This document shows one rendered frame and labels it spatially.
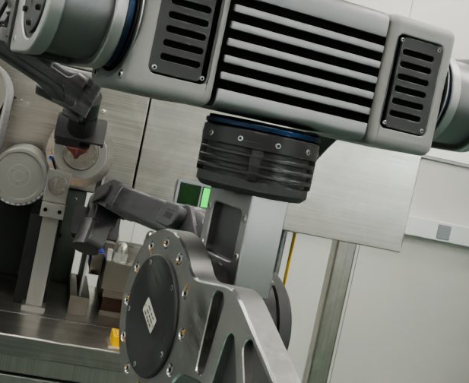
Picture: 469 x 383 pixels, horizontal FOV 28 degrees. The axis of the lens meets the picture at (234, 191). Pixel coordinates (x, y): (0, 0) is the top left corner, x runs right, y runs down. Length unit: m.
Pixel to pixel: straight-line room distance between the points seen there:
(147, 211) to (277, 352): 0.88
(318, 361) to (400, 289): 2.42
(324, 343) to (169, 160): 0.73
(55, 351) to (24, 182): 0.42
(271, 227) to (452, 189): 4.15
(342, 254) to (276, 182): 1.69
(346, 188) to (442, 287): 2.75
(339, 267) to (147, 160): 0.66
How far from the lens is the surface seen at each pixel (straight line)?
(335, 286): 2.75
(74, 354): 1.88
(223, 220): 1.13
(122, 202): 1.84
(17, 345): 1.87
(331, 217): 2.55
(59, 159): 2.10
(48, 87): 1.76
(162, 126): 2.45
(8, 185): 2.12
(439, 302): 5.26
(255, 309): 0.91
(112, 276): 2.11
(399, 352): 5.24
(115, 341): 1.90
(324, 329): 2.77
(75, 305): 2.14
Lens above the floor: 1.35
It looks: 3 degrees down
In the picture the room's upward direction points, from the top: 12 degrees clockwise
